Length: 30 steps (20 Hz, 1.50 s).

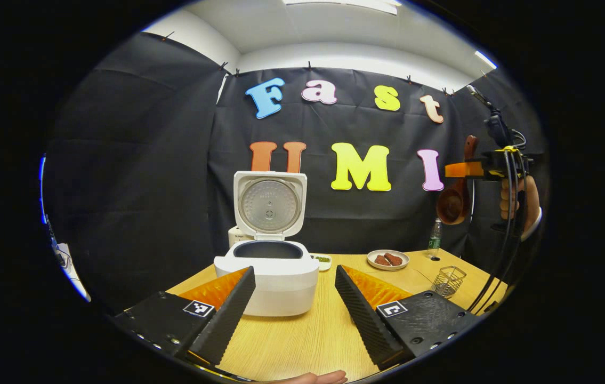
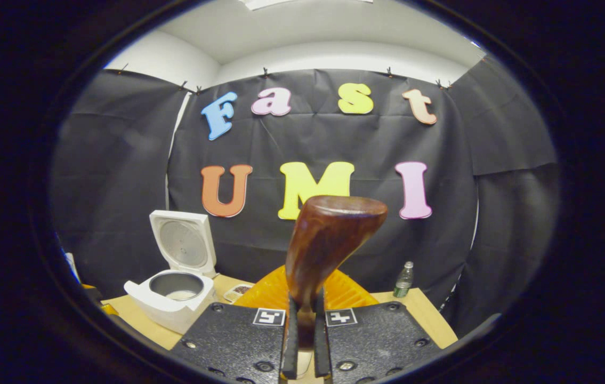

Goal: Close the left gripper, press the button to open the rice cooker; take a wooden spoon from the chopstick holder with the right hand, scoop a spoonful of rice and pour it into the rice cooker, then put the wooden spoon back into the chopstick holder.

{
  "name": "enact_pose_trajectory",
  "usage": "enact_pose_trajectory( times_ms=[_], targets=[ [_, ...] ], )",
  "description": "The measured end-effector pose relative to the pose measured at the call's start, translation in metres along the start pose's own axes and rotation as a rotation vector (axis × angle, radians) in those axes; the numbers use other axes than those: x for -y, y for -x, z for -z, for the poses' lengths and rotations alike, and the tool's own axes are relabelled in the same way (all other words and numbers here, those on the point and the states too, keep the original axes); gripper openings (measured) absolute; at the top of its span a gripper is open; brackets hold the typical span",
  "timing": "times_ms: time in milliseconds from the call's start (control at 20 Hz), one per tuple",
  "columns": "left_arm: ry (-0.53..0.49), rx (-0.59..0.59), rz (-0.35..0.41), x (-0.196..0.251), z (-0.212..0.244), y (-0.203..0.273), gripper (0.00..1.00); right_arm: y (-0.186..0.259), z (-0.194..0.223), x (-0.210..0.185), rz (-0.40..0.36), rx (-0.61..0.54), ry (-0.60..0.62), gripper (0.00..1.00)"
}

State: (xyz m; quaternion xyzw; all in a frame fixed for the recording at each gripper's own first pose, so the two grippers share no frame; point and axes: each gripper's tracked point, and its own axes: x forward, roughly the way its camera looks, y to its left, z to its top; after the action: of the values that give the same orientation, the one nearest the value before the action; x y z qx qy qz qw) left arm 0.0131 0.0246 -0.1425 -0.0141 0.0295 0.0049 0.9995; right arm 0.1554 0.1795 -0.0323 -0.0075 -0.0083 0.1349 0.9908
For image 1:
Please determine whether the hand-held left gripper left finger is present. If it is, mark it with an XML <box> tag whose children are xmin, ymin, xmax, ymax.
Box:
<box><xmin>110</xmin><ymin>267</ymin><xmax>256</xmax><ymax>369</ymax></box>

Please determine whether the white rice cooker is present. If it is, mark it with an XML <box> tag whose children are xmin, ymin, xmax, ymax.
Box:
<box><xmin>213</xmin><ymin>171</ymin><xmax>320</xmax><ymax>317</ymax></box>

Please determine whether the brown wooden spoon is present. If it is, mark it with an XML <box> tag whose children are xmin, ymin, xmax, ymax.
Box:
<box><xmin>436</xmin><ymin>135</ymin><xmax>480</xmax><ymax>226</ymax></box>

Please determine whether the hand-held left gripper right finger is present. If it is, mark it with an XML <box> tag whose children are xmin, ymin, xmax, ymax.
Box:
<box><xmin>333</xmin><ymin>265</ymin><xmax>487</xmax><ymax>372</ymax></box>

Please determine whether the white round plate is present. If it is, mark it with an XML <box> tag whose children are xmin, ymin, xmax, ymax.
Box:
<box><xmin>367</xmin><ymin>249</ymin><xmax>410</xmax><ymax>271</ymax></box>

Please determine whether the white toaster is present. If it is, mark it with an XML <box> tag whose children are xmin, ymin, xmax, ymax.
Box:
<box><xmin>228</xmin><ymin>226</ymin><xmax>255</xmax><ymax>249</ymax></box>

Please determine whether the green label plastic bottle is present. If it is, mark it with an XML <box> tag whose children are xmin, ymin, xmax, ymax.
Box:
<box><xmin>427</xmin><ymin>218</ymin><xmax>442</xmax><ymax>259</ymax></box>

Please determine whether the metal wire chopstick holder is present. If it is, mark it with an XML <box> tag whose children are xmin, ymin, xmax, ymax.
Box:
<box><xmin>430</xmin><ymin>266</ymin><xmax>467</xmax><ymax>298</ymax></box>

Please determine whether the black cable bundle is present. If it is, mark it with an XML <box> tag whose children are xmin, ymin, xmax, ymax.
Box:
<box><xmin>466</xmin><ymin>128</ymin><xmax>528</xmax><ymax>314</ymax></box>

